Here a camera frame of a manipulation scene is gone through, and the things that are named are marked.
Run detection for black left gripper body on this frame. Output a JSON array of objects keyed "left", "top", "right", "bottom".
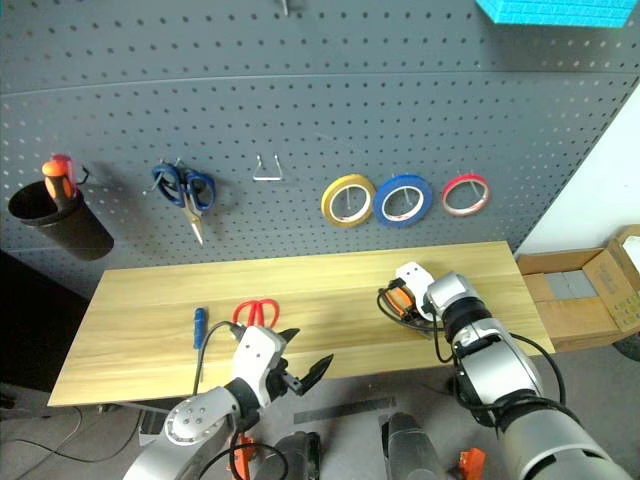
[{"left": 264, "top": 357, "right": 306, "bottom": 399}]

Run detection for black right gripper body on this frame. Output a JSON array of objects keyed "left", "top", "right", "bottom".
[{"left": 399, "top": 289, "right": 437, "bottom": 333}]

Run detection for blue tape roll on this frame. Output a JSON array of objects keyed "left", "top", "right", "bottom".
[{"left": 372, "top": 174, "right": 434, "bottom": 227}]

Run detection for yellow tape roll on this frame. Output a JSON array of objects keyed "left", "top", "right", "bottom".
[{"left": 320, "top": 174, "right": 377, "bottom": 230}]

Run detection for red tape roll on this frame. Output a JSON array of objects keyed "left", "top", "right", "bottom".
[{"left": 440, "top": 173, "right": 491, "bottom": 218}]

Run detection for dark grey metal pegboard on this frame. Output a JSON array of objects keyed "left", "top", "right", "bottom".
[{"left": 0, "top": 0, "right": 640, "bottom": 301}]

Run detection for black floor strip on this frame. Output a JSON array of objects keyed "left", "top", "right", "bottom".
[{"left": 293, "top": 397, "right": 397, "bottom": 426}]

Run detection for orange robot part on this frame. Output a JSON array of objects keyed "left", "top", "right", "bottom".
[
  {"left": 228, "top": 432, "right": 259, "bottom": 480},
  {"left": 458, "top": 448, "right": 487, "bottom": 480}
]

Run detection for dark rounded shape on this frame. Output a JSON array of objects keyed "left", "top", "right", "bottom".
[{"left": 378, "top": 412, "right": 447, "bottom": 480}]

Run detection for open brown cardboard box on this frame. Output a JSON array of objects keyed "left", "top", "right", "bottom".
[{"left": 514, "top": 248, "right": 624, "bottom": 354}]

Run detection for printed brown cardboard box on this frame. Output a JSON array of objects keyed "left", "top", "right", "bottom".
[{"left": 582, "top": 224, "right": 640, "bottom": 335}]

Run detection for metal scissors hook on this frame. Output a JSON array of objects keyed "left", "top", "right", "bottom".
[{"left": 142, "top": 157, "right": 184, "bottom": 196}]

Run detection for black plastic cup holder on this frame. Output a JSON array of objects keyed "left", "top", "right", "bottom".
[{"left": 7, "top": 180, "right": 115, "bottom": 262}]

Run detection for turquoise foam block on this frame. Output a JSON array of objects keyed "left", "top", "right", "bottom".
[{"left": 474, "top": 0, "right": 640, "bottom": 29}]

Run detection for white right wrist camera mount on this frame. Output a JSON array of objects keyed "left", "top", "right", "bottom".
[{"left": 394, "top": 261, "right": 436, "bottom": 321}]

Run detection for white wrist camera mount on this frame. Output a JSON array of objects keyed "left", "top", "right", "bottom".
[
  {"left": 232, "top": 326, "right": 289, "bottom": 409},
  {"left": 394, "top": 261, "right": 436, "bottom": 321}
]

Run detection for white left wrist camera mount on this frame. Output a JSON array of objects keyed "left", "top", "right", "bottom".
[{"left": 232, "top": 326, "right": 289, "bottom": 409}]

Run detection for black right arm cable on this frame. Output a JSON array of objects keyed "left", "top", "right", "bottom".
[{"left": 431, "top": 319, "right": 581, "bottom": 427}]

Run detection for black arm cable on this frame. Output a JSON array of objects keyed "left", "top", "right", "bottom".
[
  {"left": 192, "top": 321, "right": 290, "bottom": 480},
  {"left": 431, "top": 319, "right": 581, "bottom": 427}
]

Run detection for red handled scissors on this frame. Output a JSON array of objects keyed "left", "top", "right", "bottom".
[{"left": 232, "top": 298, "right": 281, "bottom": 330}]

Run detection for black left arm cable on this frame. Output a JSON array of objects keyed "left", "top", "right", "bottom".
[{"left": 192, "top": 321, "right": 290, "bottom": 480}]

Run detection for blue handled screwdriver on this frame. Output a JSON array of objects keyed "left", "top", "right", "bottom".
[{"left": 193, "top": 307, "right": 208, "bottom": 385}]

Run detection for silver wire bracket hook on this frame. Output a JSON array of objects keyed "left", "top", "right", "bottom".
[{"left": 252, "top": 153, "right": 285, "bottom": 182}]

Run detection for blue handled scissors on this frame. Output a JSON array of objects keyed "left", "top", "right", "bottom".
[{"left": 151, "top": 162, "right": 217, "bottom": 247}]

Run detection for thin black floor cable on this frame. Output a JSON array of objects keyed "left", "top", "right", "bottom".
[{"left": 0, "top": 407, "right": 140, "bottom": 465}]

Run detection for orange black handled screwdriver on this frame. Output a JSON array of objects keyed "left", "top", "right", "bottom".
[{"left": 41, "top": 159, "right": 76, "bottom": 212}]

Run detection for clear red handled screwdriver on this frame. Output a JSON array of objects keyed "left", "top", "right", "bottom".
[{"left": 49, "top": 153, "right": 79, "bottom": 197}]

